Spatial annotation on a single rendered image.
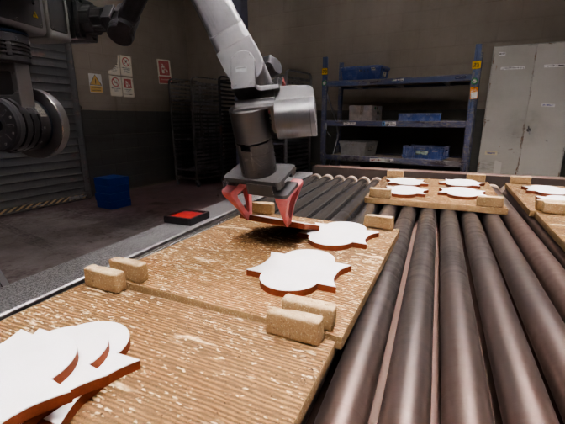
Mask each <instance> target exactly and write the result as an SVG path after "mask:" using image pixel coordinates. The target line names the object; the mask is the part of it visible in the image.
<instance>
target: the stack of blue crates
mask: <svg viewBox="0 0 565 424"><path fill-rule="evenodd" d="M94 184H95V190H96V193H95V198H96V200H97V203H98V207H99V208H104V209H118V208H123V207H126V206H130V205H131V199H130V196H129V176H122V175H115V174H113V175H108V176H101V177H96V178H94Z"/></svg>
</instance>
